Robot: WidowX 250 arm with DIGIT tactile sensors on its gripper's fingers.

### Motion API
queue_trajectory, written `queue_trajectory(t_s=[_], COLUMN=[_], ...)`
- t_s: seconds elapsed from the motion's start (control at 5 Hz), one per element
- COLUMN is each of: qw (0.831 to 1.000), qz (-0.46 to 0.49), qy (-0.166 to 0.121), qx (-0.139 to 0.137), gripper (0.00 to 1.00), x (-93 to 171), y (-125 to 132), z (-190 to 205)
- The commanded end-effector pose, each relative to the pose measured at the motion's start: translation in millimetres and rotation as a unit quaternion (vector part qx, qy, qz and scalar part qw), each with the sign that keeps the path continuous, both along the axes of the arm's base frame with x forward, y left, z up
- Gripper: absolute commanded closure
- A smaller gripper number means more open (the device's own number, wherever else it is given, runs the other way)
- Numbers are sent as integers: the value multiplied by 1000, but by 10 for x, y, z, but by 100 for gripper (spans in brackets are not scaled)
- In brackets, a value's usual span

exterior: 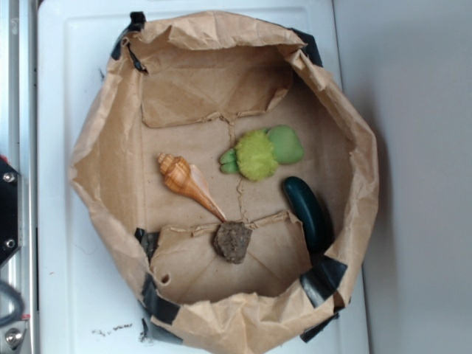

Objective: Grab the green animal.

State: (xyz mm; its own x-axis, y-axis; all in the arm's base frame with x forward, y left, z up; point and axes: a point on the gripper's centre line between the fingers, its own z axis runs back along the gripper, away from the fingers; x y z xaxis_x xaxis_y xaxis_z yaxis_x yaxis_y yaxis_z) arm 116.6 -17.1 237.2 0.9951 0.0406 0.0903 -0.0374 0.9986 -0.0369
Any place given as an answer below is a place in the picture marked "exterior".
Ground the green fuzzy toy animal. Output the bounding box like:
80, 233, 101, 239
219, 125, 305, 181

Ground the brown paper bag tray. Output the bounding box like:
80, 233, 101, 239
69, 11, 379, 353

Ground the orange spiral seashell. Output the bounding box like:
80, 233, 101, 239
157, 153, 226, 222

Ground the brown rough rock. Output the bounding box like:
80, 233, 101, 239
213, 221, 253, 264

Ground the dark green smooth stone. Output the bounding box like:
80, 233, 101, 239
282, 176, 333, 254

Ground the white plastic tray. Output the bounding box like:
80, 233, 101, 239
35, 0, 371, 354

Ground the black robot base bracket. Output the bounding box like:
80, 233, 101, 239
0, 156, 19, 266

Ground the grey cable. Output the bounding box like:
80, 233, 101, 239
0, 281, 24, 327

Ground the aluminium frame rail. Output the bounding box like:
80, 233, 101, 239
1, 1, 39, 353

